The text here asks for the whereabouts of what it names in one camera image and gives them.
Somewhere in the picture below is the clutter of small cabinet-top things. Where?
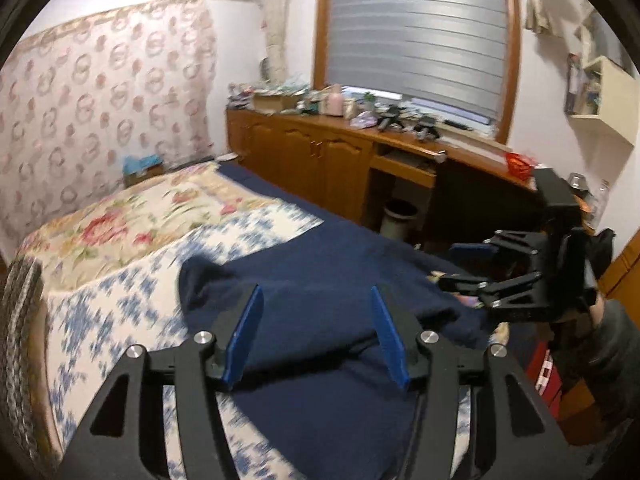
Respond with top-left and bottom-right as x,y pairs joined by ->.
227,75 -> 496,143

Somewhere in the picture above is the long wooden cabinet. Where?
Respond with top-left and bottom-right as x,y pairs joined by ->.
225,107 -> 551,241

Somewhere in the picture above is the white blue-flowered sheet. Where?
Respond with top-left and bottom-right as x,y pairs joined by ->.
45,205 -> 326,480

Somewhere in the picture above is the dark circle-patterned pillow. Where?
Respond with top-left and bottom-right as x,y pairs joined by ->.
0,255 -> 53,466

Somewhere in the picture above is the beige wrapped pipe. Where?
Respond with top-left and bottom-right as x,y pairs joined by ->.
260,0 -> 288,81

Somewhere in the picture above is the pink bottle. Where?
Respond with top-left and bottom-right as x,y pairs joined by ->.
325,84 -> 345,117

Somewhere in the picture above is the person's right forearm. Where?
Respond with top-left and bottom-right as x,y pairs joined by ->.
565,297 -> 640,443

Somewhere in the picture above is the navy blanket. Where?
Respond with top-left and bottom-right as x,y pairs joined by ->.
217,160 -> 466,281

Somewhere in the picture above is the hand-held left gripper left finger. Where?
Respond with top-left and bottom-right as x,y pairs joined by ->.
57,284 -> 265,480

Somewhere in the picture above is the cream wall shelf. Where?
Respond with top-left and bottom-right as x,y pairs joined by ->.
565,7 -> 640,146

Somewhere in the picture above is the cream box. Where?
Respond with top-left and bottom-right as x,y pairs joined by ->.
252,91 -> 298,113

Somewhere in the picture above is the grey window blind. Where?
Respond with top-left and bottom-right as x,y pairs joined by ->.
325,0 -> 506,126

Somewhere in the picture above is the navy T-shirt with orange print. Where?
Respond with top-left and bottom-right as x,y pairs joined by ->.
177,252 -> 493,480

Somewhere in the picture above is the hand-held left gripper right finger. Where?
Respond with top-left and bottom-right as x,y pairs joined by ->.
369,285 -> 576,480

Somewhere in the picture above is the teal box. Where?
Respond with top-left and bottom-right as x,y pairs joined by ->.
122,154 -> 166,188

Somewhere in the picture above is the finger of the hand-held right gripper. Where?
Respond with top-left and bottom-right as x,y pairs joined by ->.
437,270 -> 551,311
450,230 -> 543,266

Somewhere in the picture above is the beige floral bedspread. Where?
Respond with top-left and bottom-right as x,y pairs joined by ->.
15,162 -> 281,291

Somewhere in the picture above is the wooden window frame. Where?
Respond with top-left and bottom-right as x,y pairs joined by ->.
312,0 -> 523,146

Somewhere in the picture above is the red patterned bowl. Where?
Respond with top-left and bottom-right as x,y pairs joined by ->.
505,152 -> 536,178

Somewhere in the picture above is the dark waste bin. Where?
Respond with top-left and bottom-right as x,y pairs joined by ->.
382,199 -> 418,233

